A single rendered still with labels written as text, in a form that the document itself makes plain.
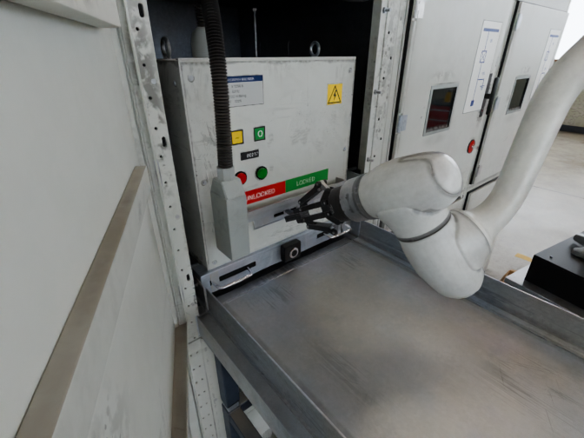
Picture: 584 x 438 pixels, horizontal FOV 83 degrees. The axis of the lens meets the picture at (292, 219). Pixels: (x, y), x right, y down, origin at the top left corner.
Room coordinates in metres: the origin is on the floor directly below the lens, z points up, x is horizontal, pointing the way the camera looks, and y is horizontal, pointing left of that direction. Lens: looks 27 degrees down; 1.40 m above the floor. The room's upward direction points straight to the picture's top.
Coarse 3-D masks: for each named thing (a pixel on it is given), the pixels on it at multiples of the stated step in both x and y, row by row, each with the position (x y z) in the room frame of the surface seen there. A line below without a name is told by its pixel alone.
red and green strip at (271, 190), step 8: (304, 176) 0.86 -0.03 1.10; (312, 176) 0.88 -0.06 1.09; (320, 176) 0.90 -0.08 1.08; (272, 184) 0.79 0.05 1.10; (280, 184) 0.80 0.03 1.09; (288, 184) 0.82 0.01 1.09; (296, 184) 0.84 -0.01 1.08; (304, 184) 0.86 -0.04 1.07; (248, 192) 0.74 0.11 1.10; (256, 192) 0.76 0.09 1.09; (264, 192) 0.77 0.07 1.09; (272, 192) 0.79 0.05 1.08; (280, 192) 0.80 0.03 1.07; (248, 200) 0.74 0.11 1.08; (256, 200) 0.76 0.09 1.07
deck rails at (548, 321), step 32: (384, 256) 0.84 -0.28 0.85; (480, 288) 0.66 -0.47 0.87; (512, 288) 0.61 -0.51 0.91; (224, 320) 0.54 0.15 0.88; (512, 320) 0.57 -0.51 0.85; (544, 320) 0.55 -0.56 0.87; (576, 320) 0.51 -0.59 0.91; (256, 352) 0.44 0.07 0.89; (576, 352) 0.48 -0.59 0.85; (288, 384) 0.37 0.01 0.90; (320, 416) 0.31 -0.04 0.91
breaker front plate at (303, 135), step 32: (192, 64) 0.68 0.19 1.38; (256, 64) 0.77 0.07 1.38; (288, 64) 0.82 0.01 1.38; (320, 64) 0.89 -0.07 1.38; (352, 64) 0.96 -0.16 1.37; (192, 96) 0.67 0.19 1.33; (288, 96) 0.82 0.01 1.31; (320, 96) 0.89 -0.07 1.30; (192, 128) 0.67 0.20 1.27; (288, 128) 0.82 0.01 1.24; (320, 128) 0.89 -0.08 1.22; (256, 160) 0.76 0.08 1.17; (288, 160) 0.82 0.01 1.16; (320, 160) 0.90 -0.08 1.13; (288, 192) 0.82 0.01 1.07; (256, 224) 0.75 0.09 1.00; (288, 224) 0.82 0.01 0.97; (224, 256) 0.69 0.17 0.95
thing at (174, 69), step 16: (160, 64) 0.73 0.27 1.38; (176, 64) 0.67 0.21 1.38; (160, 80) 0.74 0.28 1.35; (176, 80) 0.68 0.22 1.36; (176, 96) 0.69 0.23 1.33; (352, 96) 0.97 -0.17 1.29; (176, 112) 0.69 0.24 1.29; (176, 128) 0.71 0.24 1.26; (176, 144) 0.72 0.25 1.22; (176, 160) 0.73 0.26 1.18; (192, 160) 0.66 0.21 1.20; (176, 176) 0.74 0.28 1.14; (192, 176) 0.67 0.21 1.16; (192, 192) 0.68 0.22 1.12; (192, 208) 0.69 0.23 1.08; (192, 224) 0.70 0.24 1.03; (192, 240) 0.72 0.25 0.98; (192, 256) 0.73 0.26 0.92
